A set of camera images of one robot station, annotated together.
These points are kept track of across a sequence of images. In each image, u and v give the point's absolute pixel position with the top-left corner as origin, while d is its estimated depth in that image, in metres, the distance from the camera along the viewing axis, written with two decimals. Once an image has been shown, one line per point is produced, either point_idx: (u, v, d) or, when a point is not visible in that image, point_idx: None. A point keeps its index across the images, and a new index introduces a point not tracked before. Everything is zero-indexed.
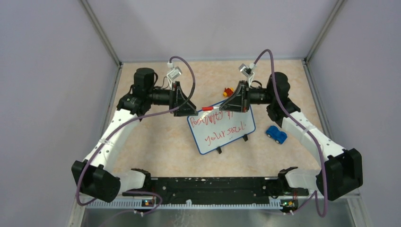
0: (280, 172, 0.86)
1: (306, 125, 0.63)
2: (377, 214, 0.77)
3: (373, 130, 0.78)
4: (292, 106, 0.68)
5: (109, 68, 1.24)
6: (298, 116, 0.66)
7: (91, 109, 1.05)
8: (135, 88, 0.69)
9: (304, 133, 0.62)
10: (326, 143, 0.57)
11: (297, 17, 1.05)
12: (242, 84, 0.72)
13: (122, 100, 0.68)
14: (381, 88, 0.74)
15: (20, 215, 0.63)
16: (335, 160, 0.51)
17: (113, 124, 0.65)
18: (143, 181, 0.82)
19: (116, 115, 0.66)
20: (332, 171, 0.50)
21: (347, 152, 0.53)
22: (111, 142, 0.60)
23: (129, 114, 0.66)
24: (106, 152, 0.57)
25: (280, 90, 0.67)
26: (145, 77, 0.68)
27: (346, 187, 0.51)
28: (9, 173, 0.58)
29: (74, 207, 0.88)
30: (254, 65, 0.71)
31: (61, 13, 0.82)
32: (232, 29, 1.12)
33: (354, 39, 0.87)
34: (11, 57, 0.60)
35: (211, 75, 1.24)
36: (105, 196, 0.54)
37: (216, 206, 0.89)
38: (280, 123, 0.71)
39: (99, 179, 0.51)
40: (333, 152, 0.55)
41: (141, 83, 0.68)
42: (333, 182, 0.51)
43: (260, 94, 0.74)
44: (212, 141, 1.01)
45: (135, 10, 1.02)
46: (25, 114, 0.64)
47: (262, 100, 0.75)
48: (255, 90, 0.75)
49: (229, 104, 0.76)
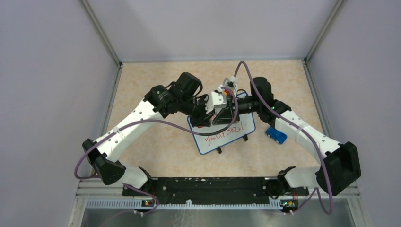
0: (280, 173, 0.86)
1: (300, 124, 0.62)
2: (377, 214, 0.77)
3: (373, 131, 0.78)
4: (282, 106, 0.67)
5: (109, 68, 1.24)
6: (291, 115, 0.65)
7: (92, 109, 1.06)
8: (175, 86, 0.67)
9: (299, 132, 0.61)
10: (321, 139, 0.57)
11: (296, 18, 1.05)
12: (229, 97, 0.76)
13: (152, 91, 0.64)
14: (380, 88, 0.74)
15: (21, 215, 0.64)
16: (334, 156, 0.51)
17: (134, 114, 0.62)
18: (143, 183, 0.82)
19: (138, 106, 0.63)
20: (332, 168, 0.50)
21: (342, 145, 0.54)
22: (123, 134, 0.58)
23: (151, 109, 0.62)
24: (114, 143, 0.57)
25: (262, 90, 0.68)
26: (189, 81, 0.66)
27: (348, 181, 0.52)
28: (9, 173, 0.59)
29: (74, 207, 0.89)
30: (234, 78, 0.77)
31: (61, 13, 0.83)
32: (232, 28, 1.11)
33: (354, 38, 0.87)
34: (12, 56, 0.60)
35: (211, 75, 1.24)
36: (103, 179, 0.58)
37: (216, 205, 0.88)
38: (273, 124, 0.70)
39: (98, 166, 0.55)
40: (329, 148, 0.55)
41: (183, 83, 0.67)
42: (334, 178, 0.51)
43: (247, 103, 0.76)
44: (212, 141, 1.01)
45: (135, 10, 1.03)
46: (25, 115, 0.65)
47: (250, 108, 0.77)
48: (242, 100, 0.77)
49: (220, 117, 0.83)
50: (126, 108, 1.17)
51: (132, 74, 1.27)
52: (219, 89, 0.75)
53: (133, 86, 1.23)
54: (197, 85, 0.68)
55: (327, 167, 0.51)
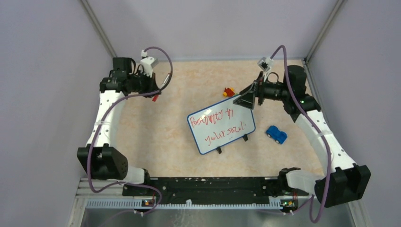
0: (282, 171, 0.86)
1: (322, 128, 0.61)
2: (377, 215, 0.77)
3: (373, 132, 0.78)
4: (311, 102, 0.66)
5: (109, 67, 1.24)
6: (317, 116, 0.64)
7: (92, 109, 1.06)
8: (115, 72, 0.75)
9: (318, 136, 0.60)
10: (337, 153, 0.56)
11: (295, 19, 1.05)
12: (255, 82, 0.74)
13: (103, 83, 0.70)
14: (381, 88, 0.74)
15: (21, 216, 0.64)
16: (342, 174, 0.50)
17: (103, 106, 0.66)
18: (143, 176, 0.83)
19: (101, 98, 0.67)
20: (336, 184, 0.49)
21: (356, 166, 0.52)
22: (107, 122, 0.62)
23: (115, 92, 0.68)
24: (106, 132, 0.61)
25: (296, 78, 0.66)
26: (124, 60, 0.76)
27: (345, 199, 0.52)
28: (8, 173, 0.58)
29: (74, 207, 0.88)
30: (271, 60, 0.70)
31: (61, 13, 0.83)
32: (232, 28, 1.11)
33: (355, 38, 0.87)
34: (11, 56, 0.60)
35: (211, 75, 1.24)
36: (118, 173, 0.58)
37: (216, 205, 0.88)
38: (293, 117, 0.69)
39: (108, 156, 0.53)
40: (342, 164, 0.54)
41: (121, 65, 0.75)
42: (334, 193, 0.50)
43: (275, 90, 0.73)
44: (212, 141, 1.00)
45: (135, 11, 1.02)
46: (25, 116, 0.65)
47: (277, 96, 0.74)
48: (271, 84, 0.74)
49: (242, 99, 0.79)
50: (126, 108, 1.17)
51: None
52: (143, 55, 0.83)
53: None
54: (131, 61, 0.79)
55: (331, 181, 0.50)
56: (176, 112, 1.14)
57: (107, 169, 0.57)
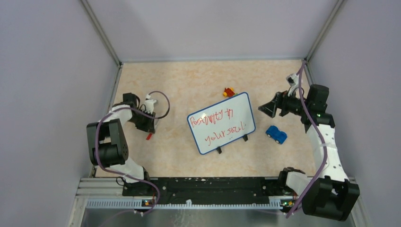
0: (284, 169, 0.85)
1: (327, 141, 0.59)
2: (377, 215, 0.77)
3: (372, 131, 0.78)
4: (327, 118, 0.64)
5: (109, 68, 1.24)
6: (326, 129, 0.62)
7: (92, 109, 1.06)
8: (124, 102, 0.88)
9: (320, 147, 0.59)
10: (333, 165, 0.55)
11: (295, 19, 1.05)
12: (278, 93, 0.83)
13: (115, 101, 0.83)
14: (381, 88, 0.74)
15: (20, 215, 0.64)
16: (329, 183, 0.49)
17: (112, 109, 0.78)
18: (143, 173, 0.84)
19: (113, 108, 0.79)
20: (319, 190, 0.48)
21: (347, 182, 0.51)
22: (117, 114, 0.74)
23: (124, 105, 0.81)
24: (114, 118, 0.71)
25: (317, 93, 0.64)
26: (133, 94, 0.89)
27: (326, 213, 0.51)
28: (8, 172, 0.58)
29: (74, 207, 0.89)
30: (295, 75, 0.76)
31: (61, 13, 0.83)
32: (231, 28, 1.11)
33: (355, 38, 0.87)
34: (10, 56, 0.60)
35: (211, 75, 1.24)
36: (119, 154, 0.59)
37: (216, 205, 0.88)
38: (307, 127, 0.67)
39: (114, 126, 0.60)
40: (335, 177, 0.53)
41: (129, 98, 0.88)
42: (315, 200, 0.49)
43: (295, 105, 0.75)
44: (212, 141, 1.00)
45: (135, 11, 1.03)
46: (25, 116, 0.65)
47: (298, 111, 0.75)
48: (294, 100, 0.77)
49: (265, 106, 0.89)
50: None
51: (132, 75, 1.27)
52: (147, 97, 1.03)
53: (133, 86, 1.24)
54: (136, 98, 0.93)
55: (316, 186, 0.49)
56: (176, 112, 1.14)
57: (109, 147, 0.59)
